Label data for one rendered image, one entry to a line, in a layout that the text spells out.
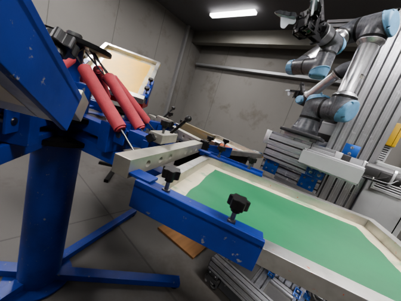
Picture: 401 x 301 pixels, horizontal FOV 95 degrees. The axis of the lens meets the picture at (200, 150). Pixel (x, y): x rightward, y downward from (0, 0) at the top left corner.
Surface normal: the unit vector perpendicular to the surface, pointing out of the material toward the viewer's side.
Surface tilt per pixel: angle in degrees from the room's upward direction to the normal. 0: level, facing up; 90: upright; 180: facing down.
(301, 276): 90
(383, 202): 90
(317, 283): 90
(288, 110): 90
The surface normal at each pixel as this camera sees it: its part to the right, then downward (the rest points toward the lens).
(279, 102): -0.62, -0.03
